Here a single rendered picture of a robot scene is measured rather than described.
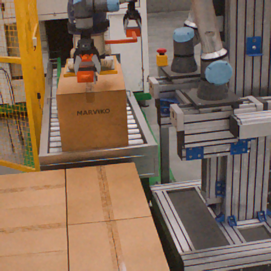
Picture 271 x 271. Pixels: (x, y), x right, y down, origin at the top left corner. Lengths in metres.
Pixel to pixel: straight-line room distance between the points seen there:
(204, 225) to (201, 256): 0.33
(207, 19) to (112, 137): 1.09
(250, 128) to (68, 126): 1.11
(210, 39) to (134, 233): 0.90
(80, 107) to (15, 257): 1.05
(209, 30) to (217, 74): 0.19
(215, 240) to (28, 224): 1.03
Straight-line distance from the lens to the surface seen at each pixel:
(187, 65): 2.78
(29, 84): 3.55
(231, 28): 2.49
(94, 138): 2.93
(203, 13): 2.12
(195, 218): 2.97
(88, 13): 2.13
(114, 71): 2.65
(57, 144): 3.21
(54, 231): 2.31
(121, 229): 2.27
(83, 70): 2.18
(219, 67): 2.15
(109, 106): 2.86
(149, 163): 2.97
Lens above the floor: 1.79
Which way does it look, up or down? 22 degrees down
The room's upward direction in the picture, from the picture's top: 4 degrees counter-clockwise
